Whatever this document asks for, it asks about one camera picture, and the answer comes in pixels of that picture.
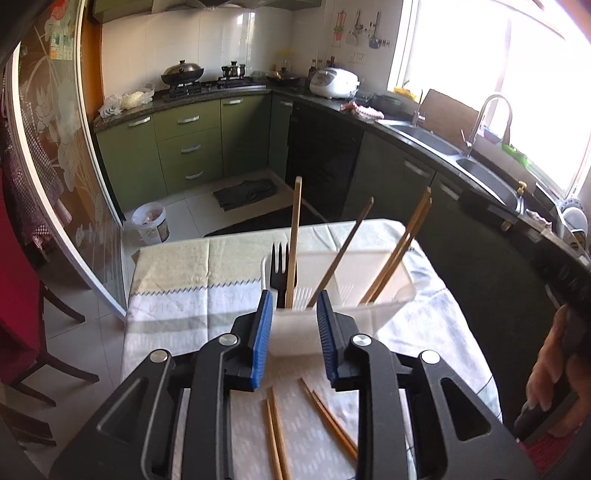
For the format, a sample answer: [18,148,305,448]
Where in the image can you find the steel double sink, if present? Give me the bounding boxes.
[385,119,525,217]

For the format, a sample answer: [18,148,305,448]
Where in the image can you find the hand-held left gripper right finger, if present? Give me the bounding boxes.
[316,290,541,480]

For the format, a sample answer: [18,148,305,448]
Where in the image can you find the black plastic fork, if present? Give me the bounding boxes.
[271,242,291,309]

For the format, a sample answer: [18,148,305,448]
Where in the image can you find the reddish wooden chopstick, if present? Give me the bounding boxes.
[299,377,358,450]
[269,387,291,480]
[311,390,358,461]
[263,399,279,480]

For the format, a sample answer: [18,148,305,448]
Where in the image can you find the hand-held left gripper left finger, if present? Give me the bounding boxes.
[48,290,275,480]

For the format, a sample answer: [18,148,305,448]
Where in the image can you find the dish rack with plates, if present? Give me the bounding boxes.
[556,198,591,259]

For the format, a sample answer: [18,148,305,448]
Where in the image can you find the wall rack with utensils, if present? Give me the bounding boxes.
[333,9,391,51]

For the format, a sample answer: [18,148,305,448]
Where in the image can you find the wooden cutting board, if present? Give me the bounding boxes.
[421,89,481,144]

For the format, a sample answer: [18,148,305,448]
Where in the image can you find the black built-in appliance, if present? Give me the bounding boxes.
[286,104,365,222]

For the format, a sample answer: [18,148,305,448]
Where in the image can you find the green plastic container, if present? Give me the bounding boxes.
[501,143,532,166]

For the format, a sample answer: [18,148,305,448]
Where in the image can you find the dark cooking pot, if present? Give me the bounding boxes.
[372,93,404,116]

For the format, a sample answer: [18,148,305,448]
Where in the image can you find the person's right hand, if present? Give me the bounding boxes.
[526,305,591,439]

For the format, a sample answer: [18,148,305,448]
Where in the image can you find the dark folded floor cloth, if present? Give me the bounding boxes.
[212,179,278,212]

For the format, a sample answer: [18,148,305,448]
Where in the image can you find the kitchen window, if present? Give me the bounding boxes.
[388,0,591,199]

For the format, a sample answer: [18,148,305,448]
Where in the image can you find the tall chrome faucet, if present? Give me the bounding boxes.
[460,95,513,158]

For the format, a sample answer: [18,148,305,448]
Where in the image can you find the thick light bamboo chopstick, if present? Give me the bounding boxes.
[285,176,303,309]

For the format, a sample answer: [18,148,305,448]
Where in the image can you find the red upholstered chair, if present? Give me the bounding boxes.
[0,185,100,448]

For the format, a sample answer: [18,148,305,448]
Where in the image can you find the pink cloth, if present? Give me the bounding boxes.
[341,102,385,121]

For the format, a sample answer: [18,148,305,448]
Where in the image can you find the black wok with lid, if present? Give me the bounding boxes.
[161,59,205,88]

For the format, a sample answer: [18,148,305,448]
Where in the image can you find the white plastic bucket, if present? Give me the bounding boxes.
[131,202,171,245]

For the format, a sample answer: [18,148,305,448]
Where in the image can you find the floral glass sliding door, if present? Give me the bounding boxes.
[9,0,130,319]

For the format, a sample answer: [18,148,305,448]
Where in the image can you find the frying pan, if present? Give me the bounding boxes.
[265,69,303,86]

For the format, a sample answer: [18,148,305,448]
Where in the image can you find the black floor mat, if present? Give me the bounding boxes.
[203,208,324,238]

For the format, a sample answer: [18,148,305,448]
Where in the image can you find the white plastic utensil holder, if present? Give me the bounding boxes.
[268,218,419,358]

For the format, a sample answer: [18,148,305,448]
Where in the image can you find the green lower kitchen cabinets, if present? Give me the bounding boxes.
[95,90,591,324]

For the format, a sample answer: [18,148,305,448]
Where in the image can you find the gas stove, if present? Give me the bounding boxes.
[161,76,269,100]

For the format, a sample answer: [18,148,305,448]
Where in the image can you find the small chrome faucet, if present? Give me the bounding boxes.
[409,88,426,127]

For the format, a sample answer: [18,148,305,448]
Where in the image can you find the white rice cooker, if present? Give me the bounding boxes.
[308,67,361,100]

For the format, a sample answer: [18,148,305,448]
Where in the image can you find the patterned tablecloth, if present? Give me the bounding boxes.
[121,218,504,480]

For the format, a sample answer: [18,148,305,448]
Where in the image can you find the white plastic bag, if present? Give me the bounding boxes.
[99,83,155,118]

